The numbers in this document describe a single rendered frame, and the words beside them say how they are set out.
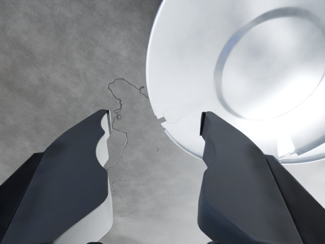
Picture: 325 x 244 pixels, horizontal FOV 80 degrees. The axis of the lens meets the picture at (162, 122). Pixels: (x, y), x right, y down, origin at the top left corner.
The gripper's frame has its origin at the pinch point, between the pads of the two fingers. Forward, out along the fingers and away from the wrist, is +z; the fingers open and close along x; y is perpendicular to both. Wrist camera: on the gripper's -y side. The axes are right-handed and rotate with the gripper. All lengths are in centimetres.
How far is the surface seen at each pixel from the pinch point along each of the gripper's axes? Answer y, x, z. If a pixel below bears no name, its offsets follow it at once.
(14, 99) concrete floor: 21, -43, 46
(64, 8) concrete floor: -4, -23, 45
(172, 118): 6.9, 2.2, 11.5
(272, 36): -3.4, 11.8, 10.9
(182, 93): 3.4, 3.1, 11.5
